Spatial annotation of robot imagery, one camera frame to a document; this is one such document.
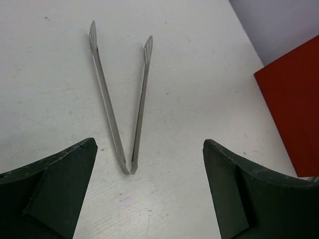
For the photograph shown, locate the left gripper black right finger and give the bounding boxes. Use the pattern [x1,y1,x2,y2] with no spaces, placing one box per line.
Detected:
[203,139,319,239]

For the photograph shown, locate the red and brown paper bag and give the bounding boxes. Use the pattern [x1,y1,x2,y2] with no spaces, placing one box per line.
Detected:
[254,36,319,177]

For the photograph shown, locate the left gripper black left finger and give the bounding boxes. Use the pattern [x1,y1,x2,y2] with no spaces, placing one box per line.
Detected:
[0,138,98,239]

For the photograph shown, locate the stainless steel tongs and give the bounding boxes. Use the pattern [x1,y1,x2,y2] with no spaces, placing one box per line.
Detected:
[89,21,154,175]

